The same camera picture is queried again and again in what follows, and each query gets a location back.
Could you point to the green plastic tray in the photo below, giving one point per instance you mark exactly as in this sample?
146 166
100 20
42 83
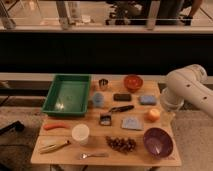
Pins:
67 96

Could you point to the bunch of dark grapes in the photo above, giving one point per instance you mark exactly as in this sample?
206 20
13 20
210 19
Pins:
121 145

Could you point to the blue sponge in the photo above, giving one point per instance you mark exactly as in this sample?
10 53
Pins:
147 100

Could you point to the white plastic cup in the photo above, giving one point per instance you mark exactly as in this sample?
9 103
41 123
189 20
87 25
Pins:
80 133

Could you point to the purple bowl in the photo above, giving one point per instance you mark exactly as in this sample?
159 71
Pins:
158 142

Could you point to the black rectangular block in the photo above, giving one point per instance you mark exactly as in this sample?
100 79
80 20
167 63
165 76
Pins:
122 97

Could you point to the small black brush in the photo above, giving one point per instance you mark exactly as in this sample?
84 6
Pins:
105 120

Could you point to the black handled tool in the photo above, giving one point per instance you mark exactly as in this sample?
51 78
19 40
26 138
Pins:
121 108

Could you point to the red bowl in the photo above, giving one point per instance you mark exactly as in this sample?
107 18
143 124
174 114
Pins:
133 83

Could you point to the metal fork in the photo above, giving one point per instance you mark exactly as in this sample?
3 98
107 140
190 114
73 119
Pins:
86 155

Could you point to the light blue cup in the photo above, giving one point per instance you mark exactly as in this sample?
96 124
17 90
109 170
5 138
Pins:
98 100

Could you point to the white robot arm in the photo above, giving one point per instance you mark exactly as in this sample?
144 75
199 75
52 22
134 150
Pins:
186 84

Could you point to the orange carrot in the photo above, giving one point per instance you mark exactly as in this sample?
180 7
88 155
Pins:
55 126

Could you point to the grey blue cloth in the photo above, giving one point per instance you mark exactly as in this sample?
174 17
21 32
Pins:
131 123

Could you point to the yellow banana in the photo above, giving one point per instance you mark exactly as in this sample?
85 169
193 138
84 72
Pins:
53 147

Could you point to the orange apple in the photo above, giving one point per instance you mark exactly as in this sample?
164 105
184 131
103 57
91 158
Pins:
153 115

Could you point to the wooden table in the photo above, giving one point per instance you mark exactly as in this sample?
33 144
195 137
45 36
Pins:
97 144

